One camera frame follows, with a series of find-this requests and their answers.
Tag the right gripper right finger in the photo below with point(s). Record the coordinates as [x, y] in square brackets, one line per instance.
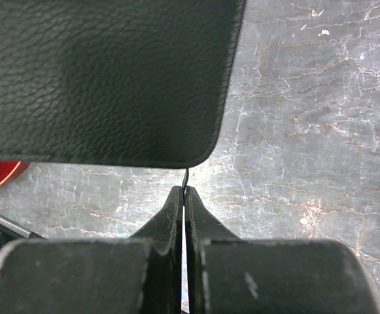
[199, 224]

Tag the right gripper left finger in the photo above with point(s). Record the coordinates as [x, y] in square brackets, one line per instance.
[162, 288]

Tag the black zip tool case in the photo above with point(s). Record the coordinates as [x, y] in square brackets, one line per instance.
[115, 83]

